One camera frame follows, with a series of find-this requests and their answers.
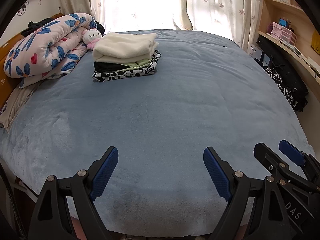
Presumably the white printed box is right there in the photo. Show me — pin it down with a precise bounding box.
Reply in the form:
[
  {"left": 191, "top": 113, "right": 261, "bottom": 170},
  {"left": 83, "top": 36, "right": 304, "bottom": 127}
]
[{"left": 247, "top": 44, "right": 264, "bottom": 60}]

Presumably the wooden shelf unit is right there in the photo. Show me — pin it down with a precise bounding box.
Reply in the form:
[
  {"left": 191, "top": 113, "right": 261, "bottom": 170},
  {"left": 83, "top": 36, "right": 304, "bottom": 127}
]
[{"left": 257, "top": 0, "right": 320, "bottom": 80}]

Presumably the black bag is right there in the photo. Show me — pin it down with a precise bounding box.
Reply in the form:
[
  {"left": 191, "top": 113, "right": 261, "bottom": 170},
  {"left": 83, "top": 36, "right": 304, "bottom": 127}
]
[{"left": 256, "top": 35, "right": 309, "bottom": 112}]

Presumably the black and white patterned garment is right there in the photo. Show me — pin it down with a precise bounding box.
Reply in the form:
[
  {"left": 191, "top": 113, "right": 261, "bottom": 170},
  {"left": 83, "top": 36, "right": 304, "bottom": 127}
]
[{"left": 91, "top": 50, "right": 162, "bottom": 82}]

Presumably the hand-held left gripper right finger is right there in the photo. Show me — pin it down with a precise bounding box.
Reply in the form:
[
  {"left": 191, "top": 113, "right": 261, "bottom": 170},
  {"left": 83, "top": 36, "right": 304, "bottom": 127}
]
[{"left": 203, "top": 147, "right": 292, "bottom": 240}]

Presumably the black clothing pile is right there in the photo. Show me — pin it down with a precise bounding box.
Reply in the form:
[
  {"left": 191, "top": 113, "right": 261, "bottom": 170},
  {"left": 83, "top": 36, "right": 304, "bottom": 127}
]
[{"left": 21, "top": 17, "right": 59, "bottom": 37}]

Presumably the black braided cable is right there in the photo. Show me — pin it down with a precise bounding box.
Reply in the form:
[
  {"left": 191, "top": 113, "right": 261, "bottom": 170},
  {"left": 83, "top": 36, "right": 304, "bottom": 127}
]
[{"left": 5, "top": 177, "right": 28, "bottom": 240}]

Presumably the blue fleece bed blanket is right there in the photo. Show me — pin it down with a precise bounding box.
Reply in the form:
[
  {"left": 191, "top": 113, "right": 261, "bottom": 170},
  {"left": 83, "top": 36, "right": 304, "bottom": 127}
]
[{"left": 0, "top": 29, "right": 316, "bottom": 238}]

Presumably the beige pillow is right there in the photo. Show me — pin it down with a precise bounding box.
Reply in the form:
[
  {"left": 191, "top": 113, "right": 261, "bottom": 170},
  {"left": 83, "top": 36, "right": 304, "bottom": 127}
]
[{"left": 0, "top": 81, "right": 42, "bottom": 130}]

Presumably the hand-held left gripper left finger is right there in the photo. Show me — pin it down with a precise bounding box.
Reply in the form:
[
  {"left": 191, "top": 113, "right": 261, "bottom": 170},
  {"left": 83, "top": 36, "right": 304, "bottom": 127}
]
[{"left": 28, "top": 146, "right": 119, "bottom": 240}]

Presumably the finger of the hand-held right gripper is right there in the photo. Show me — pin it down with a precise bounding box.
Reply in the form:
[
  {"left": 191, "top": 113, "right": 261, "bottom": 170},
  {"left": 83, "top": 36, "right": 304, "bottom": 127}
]
[
  {"left": 253, "top": 142, "right": 320, "bottom": 195},
  {"left": 278, "top": 140, "right": 320, "bottom": 183}
]

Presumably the green and black garment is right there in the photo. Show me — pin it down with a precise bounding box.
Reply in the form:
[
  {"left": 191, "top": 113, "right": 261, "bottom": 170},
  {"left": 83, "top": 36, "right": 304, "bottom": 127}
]
[{"left": 94, "top": 59, "right": 150, "bottom": 73}]

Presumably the floral quilt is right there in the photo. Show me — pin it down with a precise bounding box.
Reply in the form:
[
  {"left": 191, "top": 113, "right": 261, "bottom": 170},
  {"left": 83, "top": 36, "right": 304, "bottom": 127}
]
[{"left": 4, "top": 12, "right": 98, "bottom": 89}]

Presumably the cream fuzzy cardigan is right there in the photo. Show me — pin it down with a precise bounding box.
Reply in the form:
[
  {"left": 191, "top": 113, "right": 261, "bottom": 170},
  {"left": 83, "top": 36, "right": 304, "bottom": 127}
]
[{"left": 92, "top": 32, "right": 160, "bottom": 62}]

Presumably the white cat plush toy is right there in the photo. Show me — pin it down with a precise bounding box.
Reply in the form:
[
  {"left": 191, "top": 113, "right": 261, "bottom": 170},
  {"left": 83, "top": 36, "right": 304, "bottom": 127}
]
[{"left": 82, "top": 29, "right": 103, "bottom": 50}]

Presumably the pink drawer organizer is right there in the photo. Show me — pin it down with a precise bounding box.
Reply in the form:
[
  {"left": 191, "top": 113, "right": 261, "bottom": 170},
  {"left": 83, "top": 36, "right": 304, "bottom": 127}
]
[{"left": 271, "top": 22, "right": 298, "bottom": 46}]

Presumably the cream leaf curtain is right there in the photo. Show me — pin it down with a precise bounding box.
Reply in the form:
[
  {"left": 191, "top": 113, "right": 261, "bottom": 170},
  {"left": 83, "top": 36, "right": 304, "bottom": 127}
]
[
  {"left": 57, "top": 0, "right": 107, "bottom": 30},
  {"left": 172, "top": 0, "right": 264, "bottom": 48}
]

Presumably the white paper stack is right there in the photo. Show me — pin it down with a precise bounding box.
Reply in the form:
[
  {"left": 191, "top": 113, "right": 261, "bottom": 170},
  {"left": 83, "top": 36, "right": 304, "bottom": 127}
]
[{"left": 285, "top": 42, "right": 320, "bottom": 77}]

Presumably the black and white patterned cloth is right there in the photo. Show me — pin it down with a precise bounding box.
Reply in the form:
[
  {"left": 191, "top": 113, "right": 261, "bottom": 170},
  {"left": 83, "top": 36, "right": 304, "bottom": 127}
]
[{"left": 264, "top": 66, "right": 300, "bottom": 109}]

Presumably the yellow bag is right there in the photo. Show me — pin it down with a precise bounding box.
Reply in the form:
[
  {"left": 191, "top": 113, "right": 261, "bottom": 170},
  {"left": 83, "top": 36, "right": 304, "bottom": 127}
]
[{"left": 311, "top": 30, "right": 320, "bottom": 52}]

